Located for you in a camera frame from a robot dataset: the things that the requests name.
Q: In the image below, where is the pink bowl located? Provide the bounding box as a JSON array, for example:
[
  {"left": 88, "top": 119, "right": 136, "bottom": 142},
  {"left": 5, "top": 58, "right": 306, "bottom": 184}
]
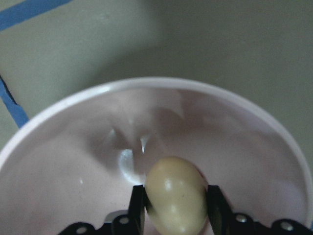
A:
[{"left": 0, "top": 77, "right": 313, "bottom": 235}]

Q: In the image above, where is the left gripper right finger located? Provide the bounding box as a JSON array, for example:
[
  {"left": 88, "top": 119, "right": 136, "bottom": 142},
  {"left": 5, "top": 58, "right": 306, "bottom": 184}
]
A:
[{"left": 207, "top": 185, "right": 313, "bottom": 235}]

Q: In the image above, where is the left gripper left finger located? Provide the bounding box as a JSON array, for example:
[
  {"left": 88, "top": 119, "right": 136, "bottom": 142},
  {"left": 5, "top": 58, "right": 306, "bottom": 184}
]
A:
[{"left": 60, "top": 185, "right": 146, "bottom": 235}]

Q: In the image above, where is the brown egg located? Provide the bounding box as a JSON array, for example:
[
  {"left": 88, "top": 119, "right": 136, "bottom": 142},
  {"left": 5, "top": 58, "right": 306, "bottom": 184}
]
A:
[{"left": 145, "top": 156, "right": 207, "bottom": 235}]

